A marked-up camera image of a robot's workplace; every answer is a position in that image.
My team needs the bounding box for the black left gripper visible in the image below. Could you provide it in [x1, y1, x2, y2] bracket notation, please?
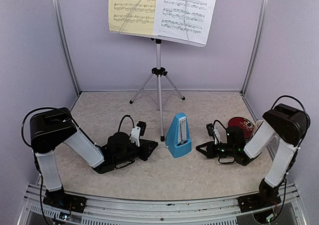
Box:
[114, 139, 159, 166]

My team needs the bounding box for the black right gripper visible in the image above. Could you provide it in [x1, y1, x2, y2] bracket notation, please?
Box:
[196, 141, 236, 159]

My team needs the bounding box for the blue and white box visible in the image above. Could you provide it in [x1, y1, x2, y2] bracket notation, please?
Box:
[165, 113, 192, 158]

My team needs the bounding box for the white perforated music stand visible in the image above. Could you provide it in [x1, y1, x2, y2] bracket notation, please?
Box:
[111, 31, 203, 141]

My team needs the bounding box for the white sheet music page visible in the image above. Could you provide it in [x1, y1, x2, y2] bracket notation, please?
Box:
[153, 0, 216, 46]

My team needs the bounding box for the yellow sheet music page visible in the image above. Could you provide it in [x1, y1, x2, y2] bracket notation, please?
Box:
[108, 0, 156, 35]

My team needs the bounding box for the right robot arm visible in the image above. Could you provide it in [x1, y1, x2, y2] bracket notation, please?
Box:
[196, 103, 311, 210]

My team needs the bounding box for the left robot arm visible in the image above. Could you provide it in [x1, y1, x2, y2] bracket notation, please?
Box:
[26, 107, 158, 210]

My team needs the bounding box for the red floral saucer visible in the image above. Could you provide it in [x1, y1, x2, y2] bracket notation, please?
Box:
[228, 116, 255, 139]

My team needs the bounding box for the white patterned mug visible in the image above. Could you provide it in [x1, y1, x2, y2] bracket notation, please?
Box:
[251, 120, 279, 148]

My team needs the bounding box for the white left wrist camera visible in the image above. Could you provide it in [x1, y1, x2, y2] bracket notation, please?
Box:
[130, 121, 147, 147]

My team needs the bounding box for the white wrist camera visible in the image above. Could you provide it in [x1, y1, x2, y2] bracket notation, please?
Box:
[130, 121, 147, 147]
[206, 123, 221, 145]

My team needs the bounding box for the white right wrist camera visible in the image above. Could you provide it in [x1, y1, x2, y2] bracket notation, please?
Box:
[206, 123, 221, 145]

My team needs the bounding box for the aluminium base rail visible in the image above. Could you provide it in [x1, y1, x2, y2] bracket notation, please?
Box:
[17, 182, 307, 225]

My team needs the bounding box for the right aluminium frame post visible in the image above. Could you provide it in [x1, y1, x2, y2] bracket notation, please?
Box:
[242, 0, 269, 94]

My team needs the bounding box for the aluminium frame post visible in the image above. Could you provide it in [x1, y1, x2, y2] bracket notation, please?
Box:
[52, 0, 82, 97]
[242, 0, 269, 94]

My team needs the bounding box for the left aluminium frame post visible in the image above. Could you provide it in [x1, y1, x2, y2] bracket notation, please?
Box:
[52, 0, 82, 97]

